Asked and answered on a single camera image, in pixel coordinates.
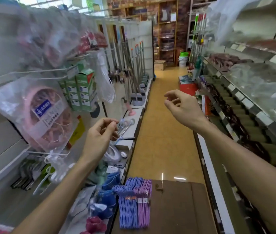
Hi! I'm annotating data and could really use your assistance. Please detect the person's right hand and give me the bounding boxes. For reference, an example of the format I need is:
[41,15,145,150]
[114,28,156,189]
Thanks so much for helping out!
[164,89,210,131]

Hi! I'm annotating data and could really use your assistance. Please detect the person's left hand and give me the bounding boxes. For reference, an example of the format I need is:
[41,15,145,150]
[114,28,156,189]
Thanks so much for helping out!
[81,117,120,168]

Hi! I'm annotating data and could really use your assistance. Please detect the grey store shelf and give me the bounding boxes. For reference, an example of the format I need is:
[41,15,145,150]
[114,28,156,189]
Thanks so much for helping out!
[189,0,276,234]

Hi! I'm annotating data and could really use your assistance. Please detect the person's left forearm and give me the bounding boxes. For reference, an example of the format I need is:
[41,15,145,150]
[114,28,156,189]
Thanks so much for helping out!
[11,158,97,234]

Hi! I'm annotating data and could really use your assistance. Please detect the orange printed bag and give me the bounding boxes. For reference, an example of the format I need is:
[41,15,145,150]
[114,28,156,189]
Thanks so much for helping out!
[201,95,211,116]

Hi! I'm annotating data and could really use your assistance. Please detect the yellow red hanging tag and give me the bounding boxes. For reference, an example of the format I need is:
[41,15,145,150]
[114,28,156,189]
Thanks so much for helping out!
[69,115,86,147]

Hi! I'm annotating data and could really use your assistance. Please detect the white box with blue stripe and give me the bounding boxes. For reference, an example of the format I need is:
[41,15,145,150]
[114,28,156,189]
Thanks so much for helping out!
[113,138,135,168]

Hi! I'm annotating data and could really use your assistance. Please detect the clear toilet brush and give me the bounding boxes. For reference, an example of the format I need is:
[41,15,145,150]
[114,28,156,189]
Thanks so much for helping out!
[113,118,135,145]
[115,118,129,137]

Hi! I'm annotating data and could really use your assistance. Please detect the dark grey round disc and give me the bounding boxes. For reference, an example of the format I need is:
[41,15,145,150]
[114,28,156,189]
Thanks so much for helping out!
[90,102,101,119]

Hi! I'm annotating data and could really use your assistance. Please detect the green plastic wrapped roll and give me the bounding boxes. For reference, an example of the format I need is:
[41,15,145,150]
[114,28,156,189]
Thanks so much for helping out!
[87,159,109,186]

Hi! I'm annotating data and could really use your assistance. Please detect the blue printed bag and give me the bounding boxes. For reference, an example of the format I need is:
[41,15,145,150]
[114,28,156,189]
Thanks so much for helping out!
[102,172,121,190]
[96,189,117,207]
[89,203,114,220]

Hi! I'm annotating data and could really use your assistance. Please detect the pink plunger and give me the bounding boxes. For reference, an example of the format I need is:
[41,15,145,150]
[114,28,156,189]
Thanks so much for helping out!
[121,97,136,117]

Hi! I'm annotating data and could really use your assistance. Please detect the white bucket stack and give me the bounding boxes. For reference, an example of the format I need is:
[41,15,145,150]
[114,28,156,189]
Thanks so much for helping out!
[178,51,190,67]

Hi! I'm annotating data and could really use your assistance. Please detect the white plastic hanging items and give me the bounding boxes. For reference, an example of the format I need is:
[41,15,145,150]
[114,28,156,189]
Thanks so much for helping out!
[32,153,75,195]

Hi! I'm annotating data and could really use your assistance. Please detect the small brown cardboard box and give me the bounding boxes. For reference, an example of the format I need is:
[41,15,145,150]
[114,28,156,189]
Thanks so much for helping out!
[154,60,167,71]

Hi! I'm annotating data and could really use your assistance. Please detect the row of grey dustpan sets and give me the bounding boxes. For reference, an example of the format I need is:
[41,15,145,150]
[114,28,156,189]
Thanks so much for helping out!
[104,41,151,107]

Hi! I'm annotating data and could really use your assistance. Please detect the row of brown wrapped packets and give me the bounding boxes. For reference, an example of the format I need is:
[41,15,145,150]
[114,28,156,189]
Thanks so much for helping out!
[201,83,276,234]

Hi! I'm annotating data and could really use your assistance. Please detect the hanging clear plastic bag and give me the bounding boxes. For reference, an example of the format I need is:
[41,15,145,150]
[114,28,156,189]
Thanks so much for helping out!
[95,50,116,104]

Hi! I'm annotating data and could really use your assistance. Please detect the pile of maroon packets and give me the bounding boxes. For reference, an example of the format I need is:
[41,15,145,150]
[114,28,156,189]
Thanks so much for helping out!
[208,53,254,72]

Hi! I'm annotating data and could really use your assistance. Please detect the plastic wrapped pink toilet seat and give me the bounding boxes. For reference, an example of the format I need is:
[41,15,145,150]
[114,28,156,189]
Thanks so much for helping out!
[0,78,80,154]

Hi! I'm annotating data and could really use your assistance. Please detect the white plastic bag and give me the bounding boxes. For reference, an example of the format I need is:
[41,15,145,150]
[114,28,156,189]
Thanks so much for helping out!
[69,185,97,234]

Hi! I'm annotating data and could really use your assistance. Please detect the clear plastic wrapped goods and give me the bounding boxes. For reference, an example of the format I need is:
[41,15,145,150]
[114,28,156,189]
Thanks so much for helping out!
[228,62,276,134]

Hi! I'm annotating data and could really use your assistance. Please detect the pink printed bag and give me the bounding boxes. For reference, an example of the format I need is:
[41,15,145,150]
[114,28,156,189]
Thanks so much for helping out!
[79,216,107,234]

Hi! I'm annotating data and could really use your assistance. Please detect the flattened brown cardboard box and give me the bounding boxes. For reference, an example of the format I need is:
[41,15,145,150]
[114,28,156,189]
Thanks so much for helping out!
[111,179,218,234]

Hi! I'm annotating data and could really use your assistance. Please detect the pile of white plastic bags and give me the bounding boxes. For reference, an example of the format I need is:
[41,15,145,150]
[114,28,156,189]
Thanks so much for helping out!
[205,0,265,45]

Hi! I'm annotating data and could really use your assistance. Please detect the red hanging packaged goods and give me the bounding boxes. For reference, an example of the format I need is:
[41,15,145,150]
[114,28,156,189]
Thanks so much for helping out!
[16,7,108,69]

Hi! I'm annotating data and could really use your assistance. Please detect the bundle of mop handles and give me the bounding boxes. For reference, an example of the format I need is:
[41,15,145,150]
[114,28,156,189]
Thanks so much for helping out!
[188,13,208,81]

